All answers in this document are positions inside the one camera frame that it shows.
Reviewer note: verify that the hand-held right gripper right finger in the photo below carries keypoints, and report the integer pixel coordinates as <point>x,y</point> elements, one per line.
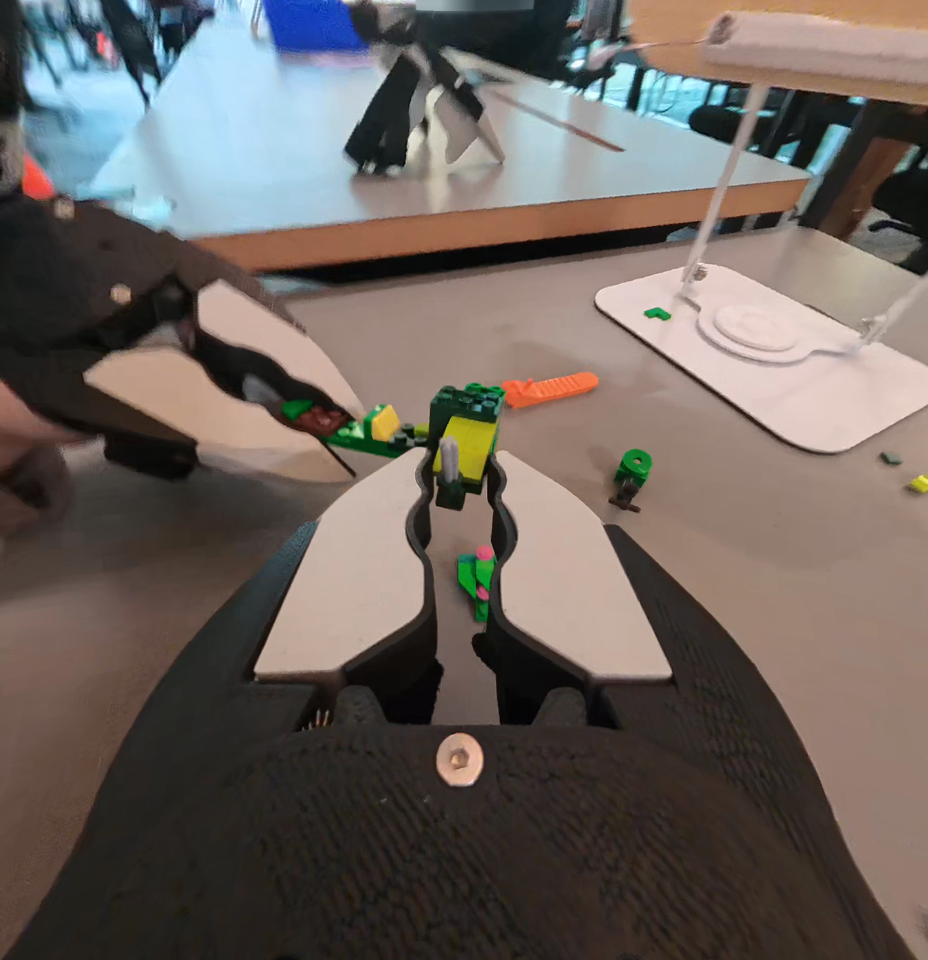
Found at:
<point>576,592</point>

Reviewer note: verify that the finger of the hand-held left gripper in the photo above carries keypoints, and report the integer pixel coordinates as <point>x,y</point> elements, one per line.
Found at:
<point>194,420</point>
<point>284,337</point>

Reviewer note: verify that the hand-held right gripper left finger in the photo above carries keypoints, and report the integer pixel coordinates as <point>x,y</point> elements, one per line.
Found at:
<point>351,592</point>

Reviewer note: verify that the green wedge build pink studs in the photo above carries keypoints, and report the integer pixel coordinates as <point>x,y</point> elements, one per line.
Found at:
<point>476,581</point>

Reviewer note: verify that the long green lego plate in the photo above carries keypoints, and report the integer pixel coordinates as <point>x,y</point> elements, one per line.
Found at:
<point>344,436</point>

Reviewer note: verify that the small green yellow lego piece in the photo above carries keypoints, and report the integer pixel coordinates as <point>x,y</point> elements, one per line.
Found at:
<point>383,422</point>

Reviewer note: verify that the dark green lego build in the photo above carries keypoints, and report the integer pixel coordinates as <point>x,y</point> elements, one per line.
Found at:
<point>467,442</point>

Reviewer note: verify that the green round brown lego piece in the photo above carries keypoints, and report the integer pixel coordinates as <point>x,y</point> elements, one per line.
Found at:
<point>632,469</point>

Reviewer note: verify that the green angled lego piece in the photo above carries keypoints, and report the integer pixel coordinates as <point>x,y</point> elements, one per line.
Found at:
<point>656,313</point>

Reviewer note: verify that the tiny lime lego bit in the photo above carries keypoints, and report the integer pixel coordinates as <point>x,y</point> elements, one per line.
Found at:
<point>921,484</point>

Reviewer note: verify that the person's left hand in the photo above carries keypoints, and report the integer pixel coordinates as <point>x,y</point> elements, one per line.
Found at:
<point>14,442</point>

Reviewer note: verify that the orange traffic cone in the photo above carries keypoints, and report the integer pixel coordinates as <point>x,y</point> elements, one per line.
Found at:
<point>36,180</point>

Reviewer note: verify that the orange brick separator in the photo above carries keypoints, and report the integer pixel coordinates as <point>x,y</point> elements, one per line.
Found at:
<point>550,390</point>

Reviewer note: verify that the spare hand-held gripper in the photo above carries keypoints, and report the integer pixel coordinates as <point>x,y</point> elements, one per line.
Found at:
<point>404,105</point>

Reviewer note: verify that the blue storage bin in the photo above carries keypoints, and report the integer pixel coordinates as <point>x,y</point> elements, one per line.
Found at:
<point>314,22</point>

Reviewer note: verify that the wooden desk lamp white base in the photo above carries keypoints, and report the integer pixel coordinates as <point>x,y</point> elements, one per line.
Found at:
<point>846,390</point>

